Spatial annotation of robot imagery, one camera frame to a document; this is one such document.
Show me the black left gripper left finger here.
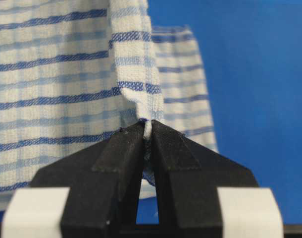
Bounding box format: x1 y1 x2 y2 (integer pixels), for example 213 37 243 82
1 122 144 238

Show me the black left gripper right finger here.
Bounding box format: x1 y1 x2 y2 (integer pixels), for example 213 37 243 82
152 120 284 238

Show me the blue table mat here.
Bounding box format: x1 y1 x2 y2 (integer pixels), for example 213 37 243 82
149 0 302 224

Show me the white blue-striped towel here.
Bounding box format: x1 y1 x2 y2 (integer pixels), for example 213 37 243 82
0 0 217 211

